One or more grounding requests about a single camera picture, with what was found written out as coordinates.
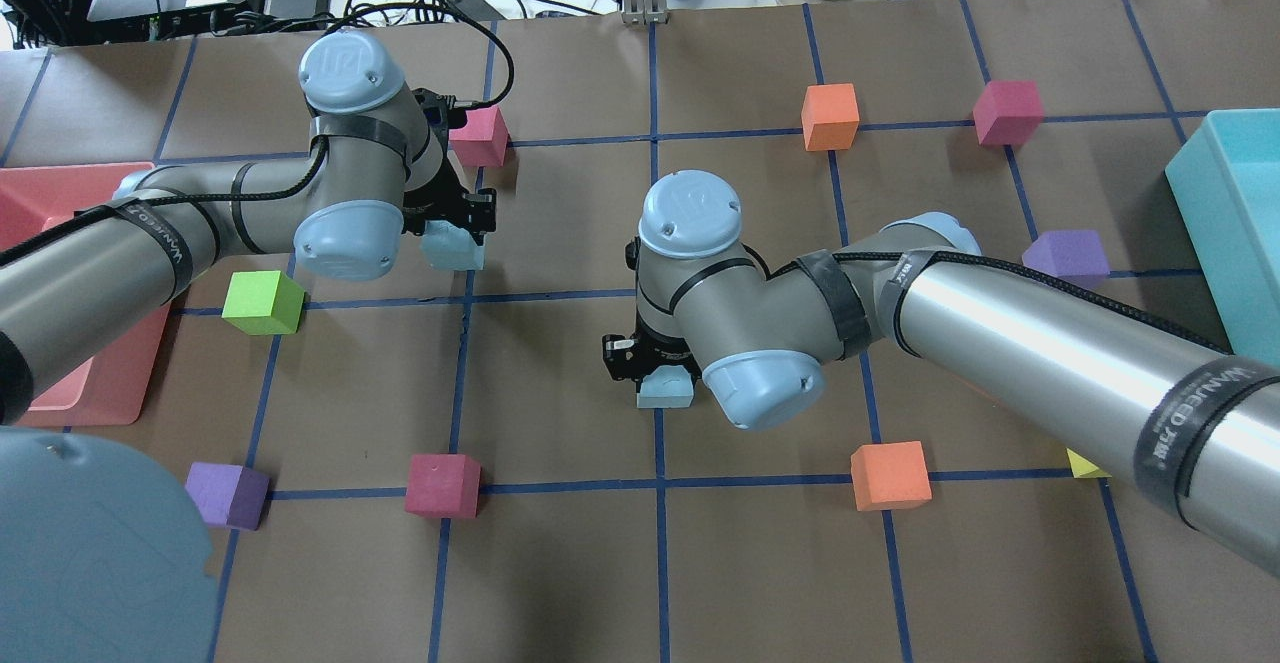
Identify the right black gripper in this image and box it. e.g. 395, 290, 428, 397
602, 308, 703, 387

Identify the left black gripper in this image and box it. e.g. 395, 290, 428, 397
402, 148, 497, 247

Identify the light blue block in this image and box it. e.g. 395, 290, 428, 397
419, 221, 485, 273
635, 363, 695, 411

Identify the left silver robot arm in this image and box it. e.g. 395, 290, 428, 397
3, 22, 508, 662

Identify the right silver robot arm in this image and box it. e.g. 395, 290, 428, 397
602, 170, 1279, 575

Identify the pink block left far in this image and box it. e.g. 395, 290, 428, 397
449, 106, 509, 168

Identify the pink block near base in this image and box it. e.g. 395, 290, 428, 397
403, 454, 483, 520

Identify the black power brick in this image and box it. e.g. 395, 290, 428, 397
442, 0, 506, 22

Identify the green block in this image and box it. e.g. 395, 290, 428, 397
221, 271, 307, 337

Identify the orange block near base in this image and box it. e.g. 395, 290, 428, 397
850, 442, 933, 512

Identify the orange block far side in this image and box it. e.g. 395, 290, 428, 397
801, 81, 861, 152

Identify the purple block left side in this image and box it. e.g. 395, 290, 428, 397
186, 461, 271, 531

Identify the purple block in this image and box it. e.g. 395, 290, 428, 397
1021, 229, 1112, 291
186, 461, 271, 531

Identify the pink plastic bin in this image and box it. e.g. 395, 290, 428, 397
1, 163, 170, 429

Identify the purple block right side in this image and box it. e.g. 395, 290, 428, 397
1021, 229, 1112, 291

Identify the pink block right far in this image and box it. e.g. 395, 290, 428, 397
972, 81, 1046, 147

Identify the yellow block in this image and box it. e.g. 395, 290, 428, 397
1066, 448, 1110, 479

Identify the turquoise plastic bin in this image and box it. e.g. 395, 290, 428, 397
1165, 108, 1279, 363

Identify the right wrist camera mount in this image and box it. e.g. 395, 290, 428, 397
623, 236, 641, 274

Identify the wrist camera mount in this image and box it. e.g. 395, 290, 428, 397
623, 236, 641, 274
411, 88, 468, 131

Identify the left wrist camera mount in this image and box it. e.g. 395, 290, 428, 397
411, 88, 468, 131

